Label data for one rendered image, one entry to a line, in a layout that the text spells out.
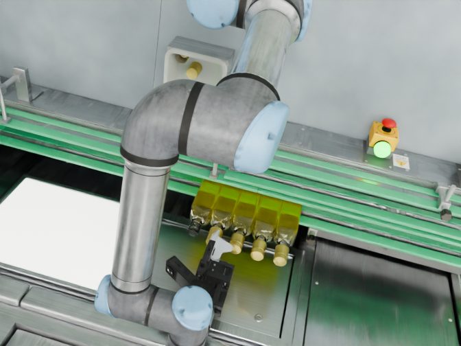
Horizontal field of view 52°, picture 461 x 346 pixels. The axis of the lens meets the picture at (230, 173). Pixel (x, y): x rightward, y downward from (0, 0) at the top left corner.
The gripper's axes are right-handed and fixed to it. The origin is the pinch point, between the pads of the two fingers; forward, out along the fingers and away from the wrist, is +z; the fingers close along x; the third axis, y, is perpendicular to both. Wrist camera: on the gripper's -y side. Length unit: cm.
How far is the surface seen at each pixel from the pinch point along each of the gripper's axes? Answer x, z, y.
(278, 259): 1.5, -0.9, 17.0
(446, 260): -1, 19, 63
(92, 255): -13.3, -5.2, -30.5
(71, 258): -13.4, -8.1, -34.9
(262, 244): 1.8, 1.9, 12.2
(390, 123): 26, 35, 37
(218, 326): -11.9, -15.4, 7.3
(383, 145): 22, 31, 36
